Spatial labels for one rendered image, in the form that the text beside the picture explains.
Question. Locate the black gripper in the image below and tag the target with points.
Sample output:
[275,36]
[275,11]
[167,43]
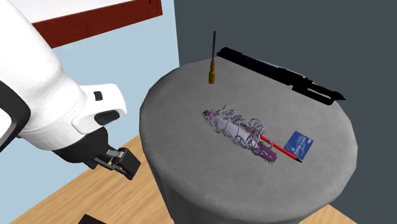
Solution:
[83,147]

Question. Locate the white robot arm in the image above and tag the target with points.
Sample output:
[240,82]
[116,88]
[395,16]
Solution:
[37,93]

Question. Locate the round grey table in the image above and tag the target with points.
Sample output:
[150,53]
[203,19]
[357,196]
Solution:
[217,173]

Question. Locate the silver ornate purple cylinder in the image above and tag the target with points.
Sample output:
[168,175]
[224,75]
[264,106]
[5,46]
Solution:
[235,130]

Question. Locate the red pencil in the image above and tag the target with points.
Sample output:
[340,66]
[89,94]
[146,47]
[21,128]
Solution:
[280,149]

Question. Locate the blue card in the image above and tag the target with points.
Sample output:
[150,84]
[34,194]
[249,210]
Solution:
[299,145]

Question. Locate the long black knife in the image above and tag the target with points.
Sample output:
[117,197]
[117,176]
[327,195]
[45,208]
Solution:
[279,74]

